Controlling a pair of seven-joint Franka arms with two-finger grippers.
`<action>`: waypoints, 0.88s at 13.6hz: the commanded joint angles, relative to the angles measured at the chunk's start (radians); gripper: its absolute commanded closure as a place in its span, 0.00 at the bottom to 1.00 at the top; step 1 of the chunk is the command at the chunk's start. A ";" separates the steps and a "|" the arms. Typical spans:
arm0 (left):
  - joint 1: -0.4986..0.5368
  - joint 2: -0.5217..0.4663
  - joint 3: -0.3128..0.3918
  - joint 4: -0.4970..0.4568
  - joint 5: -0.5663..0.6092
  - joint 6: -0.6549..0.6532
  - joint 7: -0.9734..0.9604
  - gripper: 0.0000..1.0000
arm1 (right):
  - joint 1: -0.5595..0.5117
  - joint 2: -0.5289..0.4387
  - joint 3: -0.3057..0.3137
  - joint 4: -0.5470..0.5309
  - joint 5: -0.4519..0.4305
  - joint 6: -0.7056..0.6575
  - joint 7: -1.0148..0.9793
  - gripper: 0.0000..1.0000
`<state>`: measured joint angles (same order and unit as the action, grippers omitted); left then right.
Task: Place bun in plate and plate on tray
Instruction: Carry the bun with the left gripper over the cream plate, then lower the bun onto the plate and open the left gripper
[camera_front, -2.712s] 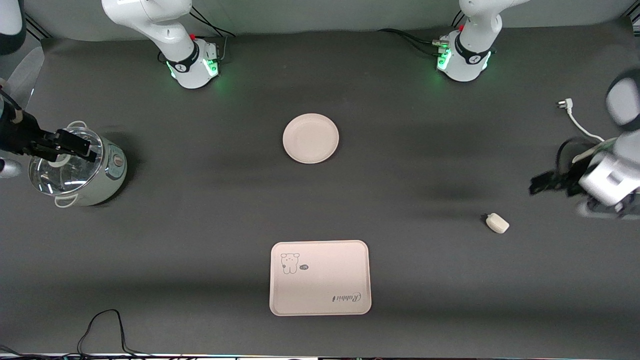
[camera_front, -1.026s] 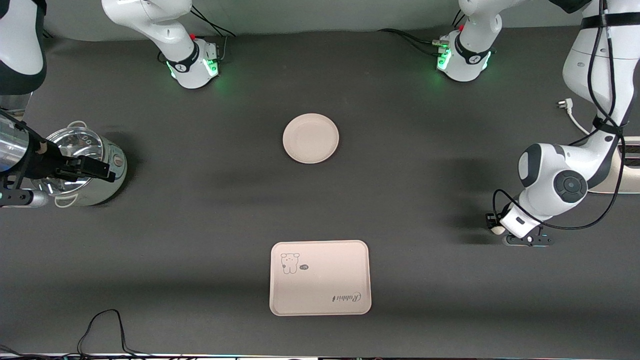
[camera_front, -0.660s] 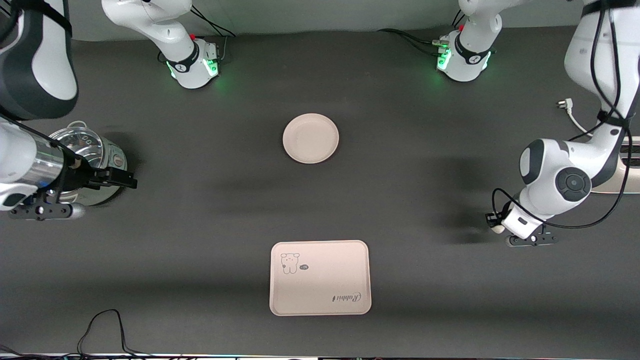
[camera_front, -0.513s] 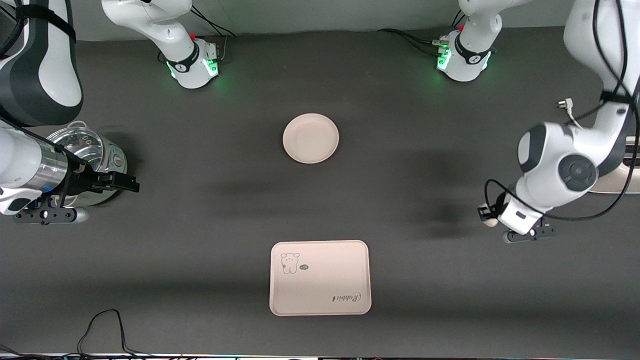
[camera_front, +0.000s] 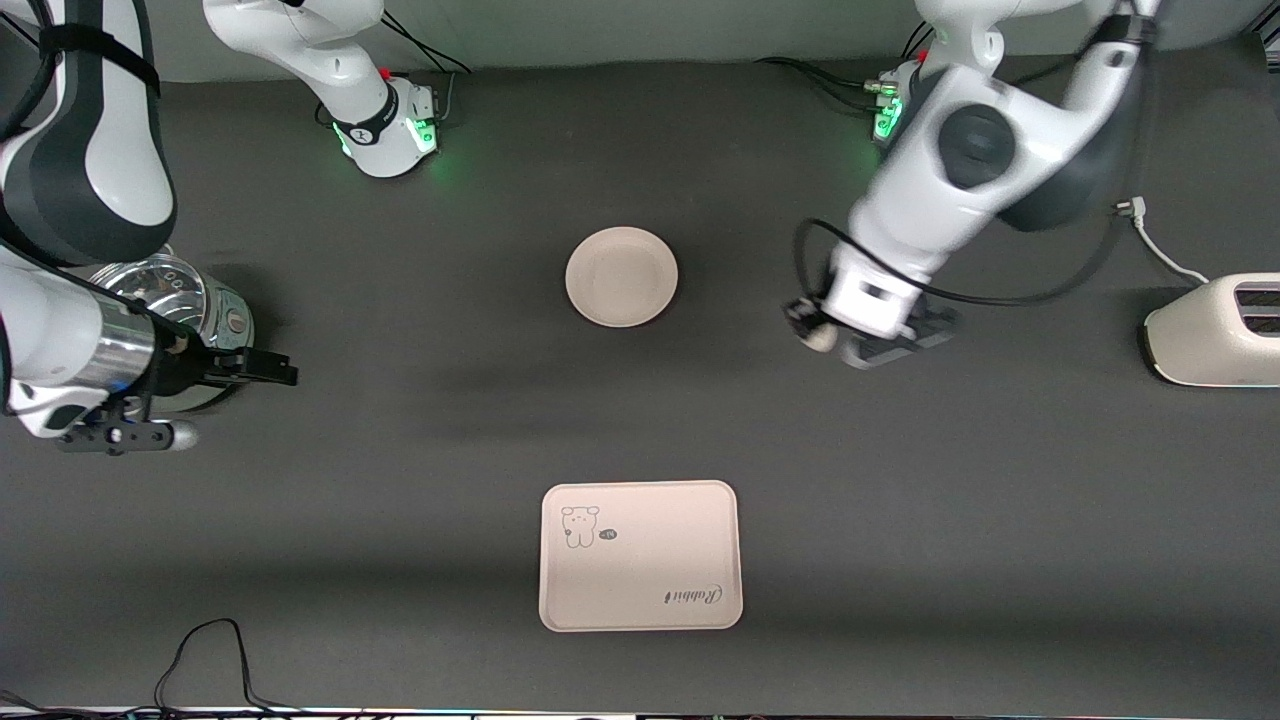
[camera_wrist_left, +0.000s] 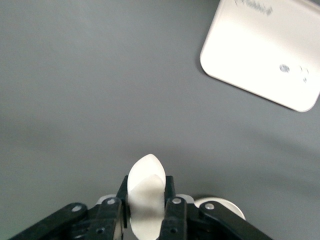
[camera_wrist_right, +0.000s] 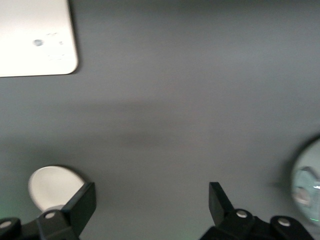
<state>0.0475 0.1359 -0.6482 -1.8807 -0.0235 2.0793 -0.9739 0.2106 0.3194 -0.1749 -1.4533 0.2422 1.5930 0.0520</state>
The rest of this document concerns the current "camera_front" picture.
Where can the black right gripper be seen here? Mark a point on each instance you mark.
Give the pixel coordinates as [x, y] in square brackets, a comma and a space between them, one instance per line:
[188, 365]

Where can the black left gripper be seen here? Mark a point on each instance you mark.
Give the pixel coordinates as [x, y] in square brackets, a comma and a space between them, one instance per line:
[928, 327]

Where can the white steamed bun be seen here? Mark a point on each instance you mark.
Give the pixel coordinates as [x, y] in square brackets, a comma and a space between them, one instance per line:
[823, 339]

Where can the cream round plate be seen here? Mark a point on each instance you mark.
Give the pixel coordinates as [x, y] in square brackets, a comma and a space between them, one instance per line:
[620, 277]

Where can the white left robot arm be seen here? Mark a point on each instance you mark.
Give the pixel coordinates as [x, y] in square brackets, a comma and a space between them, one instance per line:
[960, 200]

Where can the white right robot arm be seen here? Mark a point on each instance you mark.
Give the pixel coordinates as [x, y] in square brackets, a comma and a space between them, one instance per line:
[100, 150]

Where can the cream tray with rabbit print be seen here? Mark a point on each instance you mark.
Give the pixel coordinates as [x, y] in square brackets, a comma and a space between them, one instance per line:
[650, 560]

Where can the pale green electric pot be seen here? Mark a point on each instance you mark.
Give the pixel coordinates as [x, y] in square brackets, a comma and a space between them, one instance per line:
[232, 325]

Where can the glass pot lid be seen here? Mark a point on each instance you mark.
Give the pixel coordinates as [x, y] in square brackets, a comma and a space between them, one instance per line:
[165, 285]

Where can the cream toaster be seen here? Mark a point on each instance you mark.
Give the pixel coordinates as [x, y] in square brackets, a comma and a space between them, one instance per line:
[1200, 340]

